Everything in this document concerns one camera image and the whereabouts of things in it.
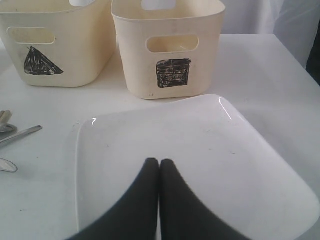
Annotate cream bin with triangle mark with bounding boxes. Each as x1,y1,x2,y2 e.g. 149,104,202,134
0,0,117,88

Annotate stainless steel spoon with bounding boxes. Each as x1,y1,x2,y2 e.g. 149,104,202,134
0,123,18,134

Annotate wooden chopstick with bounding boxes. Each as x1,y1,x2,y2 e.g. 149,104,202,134
0,110,12,124
0,110,5,119

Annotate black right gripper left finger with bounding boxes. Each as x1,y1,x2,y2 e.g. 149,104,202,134
70,158,160,240

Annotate white square plate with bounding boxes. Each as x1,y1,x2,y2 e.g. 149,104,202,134
76,94,320,240

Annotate cream bin with square mark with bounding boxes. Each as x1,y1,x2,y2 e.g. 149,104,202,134
111,0,226,100

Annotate stainless steel knife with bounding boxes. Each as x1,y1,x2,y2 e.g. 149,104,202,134
0,158,18,173

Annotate stainless steel fork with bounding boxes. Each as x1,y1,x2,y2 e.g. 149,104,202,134
0,125,43,147

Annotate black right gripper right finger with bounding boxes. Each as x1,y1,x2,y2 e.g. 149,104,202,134
159,159,248,240

